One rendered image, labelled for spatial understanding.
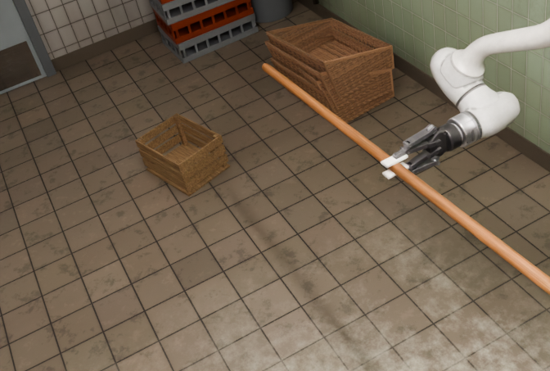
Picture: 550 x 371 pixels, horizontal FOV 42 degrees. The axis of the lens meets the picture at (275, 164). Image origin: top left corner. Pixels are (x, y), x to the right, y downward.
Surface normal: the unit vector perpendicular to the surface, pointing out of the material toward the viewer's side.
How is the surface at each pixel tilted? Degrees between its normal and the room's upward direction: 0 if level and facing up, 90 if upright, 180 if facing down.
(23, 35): 90
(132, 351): 0
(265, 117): 0
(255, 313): 0
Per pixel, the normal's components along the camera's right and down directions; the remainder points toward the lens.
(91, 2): 0.44, 0.49
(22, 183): -0.18, -0.77
